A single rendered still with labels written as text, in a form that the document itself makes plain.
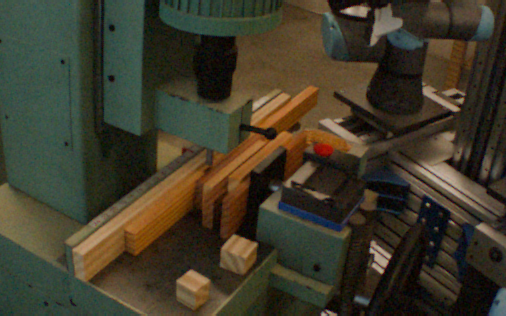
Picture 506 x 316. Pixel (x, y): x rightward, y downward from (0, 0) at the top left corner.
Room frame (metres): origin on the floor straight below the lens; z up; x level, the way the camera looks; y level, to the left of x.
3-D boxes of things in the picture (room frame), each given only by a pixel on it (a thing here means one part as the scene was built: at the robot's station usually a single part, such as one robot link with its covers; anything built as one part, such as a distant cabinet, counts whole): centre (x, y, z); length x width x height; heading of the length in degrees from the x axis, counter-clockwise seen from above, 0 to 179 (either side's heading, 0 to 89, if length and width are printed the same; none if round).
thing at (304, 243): (0.82, -0.10, 0.92); 0.15 x 0.13 x 0.09; 153
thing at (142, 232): (0.98, 0.03, 0.92); 0.60 x 0.02 x 0.04; 153
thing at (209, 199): (0.91, 0.01, 0.93); 0.24 x 0.02 x 0.05; 153
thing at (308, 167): (0.82, -0.11, 0.99); 0.13 x 0.11 x 0.06; 153
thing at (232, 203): (0.89, -0.02, 0.93); 0.25 x 0.01 x 0.07; 153
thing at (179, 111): (0.91, 0.09, 1.03); 0.14 x 0.07 x 0.09; 63
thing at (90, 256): (0.91, 0.09, 0.93); 0.60 x 0.02 x 0.05; 153
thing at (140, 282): (0.86, -0.02, 0.87); 0.61 x 0.30 x 0.06; 153
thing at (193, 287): (0.64, 0.06, 0.92); 0.03 x 0.03 x 0.04; 58
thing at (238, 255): (0.72, 0.01, 0.92); 0.04 x 0.04 x 0.03; 67
